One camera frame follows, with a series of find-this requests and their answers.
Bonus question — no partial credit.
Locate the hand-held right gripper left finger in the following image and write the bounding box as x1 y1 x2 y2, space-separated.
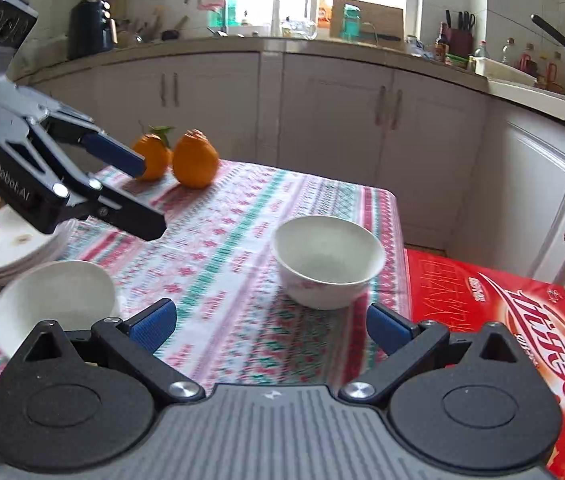
11 298 206 404

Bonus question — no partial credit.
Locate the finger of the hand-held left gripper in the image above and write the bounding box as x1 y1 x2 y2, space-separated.
28 126 168 242
48 105 146 179

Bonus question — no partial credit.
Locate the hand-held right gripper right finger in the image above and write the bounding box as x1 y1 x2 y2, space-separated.
339 302 532 404

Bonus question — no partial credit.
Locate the white bowl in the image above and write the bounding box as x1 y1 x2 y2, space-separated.
0 260 119 361
270 215 388 311

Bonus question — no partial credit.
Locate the white fruit-print plate with stain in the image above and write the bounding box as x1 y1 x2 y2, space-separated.
0 206 77 271

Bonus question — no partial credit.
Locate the orange with leafy stem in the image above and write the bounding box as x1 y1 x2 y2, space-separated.
131 121 176 182

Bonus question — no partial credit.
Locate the orange without leaves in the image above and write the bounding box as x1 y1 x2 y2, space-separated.
171 129 220 190

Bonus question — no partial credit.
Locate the patterned red green tablecloth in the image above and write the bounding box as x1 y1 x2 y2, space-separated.
0 160 412 413

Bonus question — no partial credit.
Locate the red printed gift box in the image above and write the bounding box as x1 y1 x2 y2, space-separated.
405 247 565 480

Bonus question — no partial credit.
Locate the black air fryer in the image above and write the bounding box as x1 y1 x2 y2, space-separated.
66 0 117 61

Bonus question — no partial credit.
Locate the kitchen faucet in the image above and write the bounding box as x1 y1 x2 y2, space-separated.
184 0 229 37

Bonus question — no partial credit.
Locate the stack of white cups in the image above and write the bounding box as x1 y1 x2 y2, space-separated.
269 0 284 38

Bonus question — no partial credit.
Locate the glass teapot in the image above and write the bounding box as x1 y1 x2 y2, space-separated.
281 16 319 41

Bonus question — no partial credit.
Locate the white kitchen cabinet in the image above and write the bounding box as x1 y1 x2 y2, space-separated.
27 50 565 311

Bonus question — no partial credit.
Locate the green plastic bottle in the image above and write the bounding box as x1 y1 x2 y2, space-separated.
341 3 362 42

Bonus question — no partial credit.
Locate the white plastic basin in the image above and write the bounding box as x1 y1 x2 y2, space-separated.
474 56 538 87

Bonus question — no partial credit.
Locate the dark sauce bottle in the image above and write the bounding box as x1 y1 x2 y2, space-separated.
434 21 451 62

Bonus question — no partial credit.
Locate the brown cardboard sheet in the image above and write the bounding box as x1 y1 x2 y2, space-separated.
329 0 405 42

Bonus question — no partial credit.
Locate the knife block with knives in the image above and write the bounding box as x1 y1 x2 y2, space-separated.
444 9 477 57

